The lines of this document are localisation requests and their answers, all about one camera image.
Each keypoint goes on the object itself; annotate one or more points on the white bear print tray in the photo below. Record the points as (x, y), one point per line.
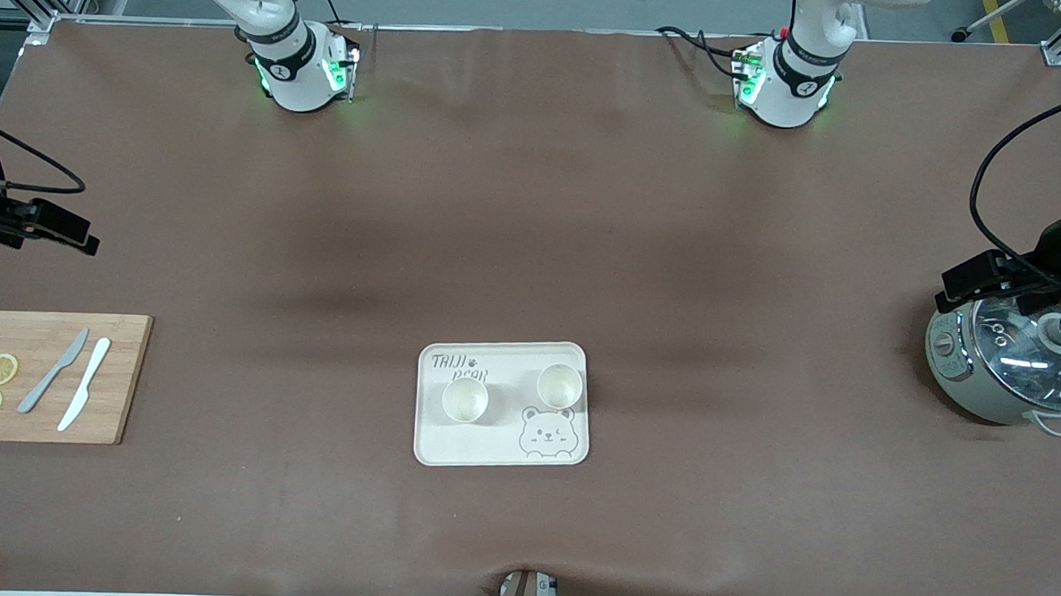
(497, 440)

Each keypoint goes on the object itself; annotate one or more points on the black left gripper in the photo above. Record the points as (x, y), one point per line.
(1057, 247)

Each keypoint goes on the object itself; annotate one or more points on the grey plastic knife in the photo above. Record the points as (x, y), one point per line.
(54, 370)

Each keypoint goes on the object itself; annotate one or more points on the brown table mat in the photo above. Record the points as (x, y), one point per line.
(533, 244)

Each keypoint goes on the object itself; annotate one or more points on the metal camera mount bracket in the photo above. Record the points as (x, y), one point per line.
(522, 593)

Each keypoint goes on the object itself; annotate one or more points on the white plastic knife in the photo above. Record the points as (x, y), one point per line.
(83, 384)

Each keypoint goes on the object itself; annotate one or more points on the white plastic cup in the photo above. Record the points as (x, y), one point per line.
(465, 401)
(560, 387)

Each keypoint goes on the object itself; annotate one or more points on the metal stand leg with caster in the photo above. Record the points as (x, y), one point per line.
(999, 18)

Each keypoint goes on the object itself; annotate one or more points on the wooden cutting board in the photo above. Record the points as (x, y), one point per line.
(120, 361)

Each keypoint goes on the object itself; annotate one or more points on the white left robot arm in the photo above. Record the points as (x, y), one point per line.
(790, 85)

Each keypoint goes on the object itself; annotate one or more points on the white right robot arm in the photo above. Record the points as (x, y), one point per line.
(290, 64)

